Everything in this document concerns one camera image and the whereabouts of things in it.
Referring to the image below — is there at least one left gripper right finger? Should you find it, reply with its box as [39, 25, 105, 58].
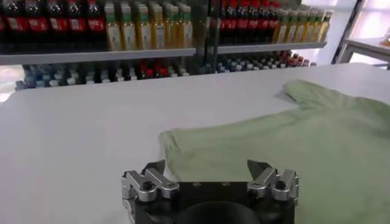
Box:
[246, 159, 300, 205]

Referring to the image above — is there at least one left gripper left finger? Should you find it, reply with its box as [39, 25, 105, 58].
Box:
[121, 159, 180, 203]

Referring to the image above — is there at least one light green t-shirt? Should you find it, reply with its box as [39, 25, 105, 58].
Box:
[158, 79, 390, 224]

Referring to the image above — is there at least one grey metal shelf rack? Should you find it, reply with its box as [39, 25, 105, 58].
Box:
[207, 0, 328, 74]
[0, 0, 214, 92]

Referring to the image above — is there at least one yellow juice bottle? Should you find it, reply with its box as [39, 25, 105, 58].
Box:
[165, 5, 180, 49]
[312, 10, 324, 43]
[286, 10, 298, 43]
[105, 3, 122, 52]
[179, 5, 194, 49]
[274, 10, 289, 43]
[294, 10, 307, 43]
[136, 4, 153, 51]
[319, 11, 332, 43]
[303, 10, 316, 43]
[151, 5, 167, 49]
[121, 3, 138, 51]

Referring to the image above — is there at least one black metal pole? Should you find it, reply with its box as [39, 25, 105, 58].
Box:
[330, 0, 366, 65]

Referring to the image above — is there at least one white metal frame table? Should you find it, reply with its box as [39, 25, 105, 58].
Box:
[333, 36, 390, 71]

